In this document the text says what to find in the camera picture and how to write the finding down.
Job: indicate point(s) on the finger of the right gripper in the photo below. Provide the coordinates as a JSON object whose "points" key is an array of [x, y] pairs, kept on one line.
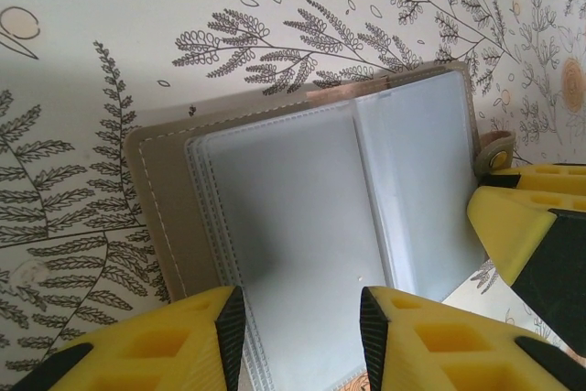
{"points": [[554, 170], [517, 235]]}

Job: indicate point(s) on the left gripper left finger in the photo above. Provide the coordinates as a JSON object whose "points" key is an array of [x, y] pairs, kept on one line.
{"points": [[160, 350]]}

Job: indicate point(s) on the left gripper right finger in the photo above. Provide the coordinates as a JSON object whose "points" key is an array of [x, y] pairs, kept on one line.
{"points": [[458, 354]]}

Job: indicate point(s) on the floral patterned table cover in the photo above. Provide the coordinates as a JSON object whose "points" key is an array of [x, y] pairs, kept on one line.
{"points": [[91, 89]]}

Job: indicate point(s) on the beige leather card holder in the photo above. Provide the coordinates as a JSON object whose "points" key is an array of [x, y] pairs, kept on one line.
{"points": [[297, 203]]}

